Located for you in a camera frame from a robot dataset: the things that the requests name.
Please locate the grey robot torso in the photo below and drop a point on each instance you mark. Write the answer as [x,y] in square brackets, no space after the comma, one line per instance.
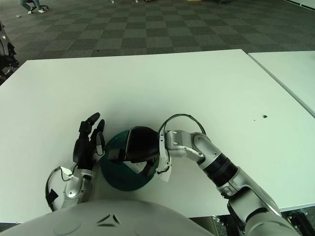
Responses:
[98,221]

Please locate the dark green round plate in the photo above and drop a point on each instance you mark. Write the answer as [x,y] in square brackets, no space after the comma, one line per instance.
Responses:
[128,182]

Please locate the black swivel chair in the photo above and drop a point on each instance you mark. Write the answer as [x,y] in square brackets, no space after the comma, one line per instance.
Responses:
[43,8]

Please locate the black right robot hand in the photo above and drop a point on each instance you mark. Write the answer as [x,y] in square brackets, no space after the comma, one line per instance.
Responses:
[142,142]

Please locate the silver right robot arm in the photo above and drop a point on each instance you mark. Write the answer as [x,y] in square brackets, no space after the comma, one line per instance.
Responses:
[216,162]

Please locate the seated person in jeans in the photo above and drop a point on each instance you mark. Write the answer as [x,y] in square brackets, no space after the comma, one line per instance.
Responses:
[24,3]

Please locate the white flat panel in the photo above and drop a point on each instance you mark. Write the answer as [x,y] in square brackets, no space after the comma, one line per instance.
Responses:
[300,2]

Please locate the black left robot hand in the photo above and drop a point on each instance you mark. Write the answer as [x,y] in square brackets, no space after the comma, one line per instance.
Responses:
[82,150]

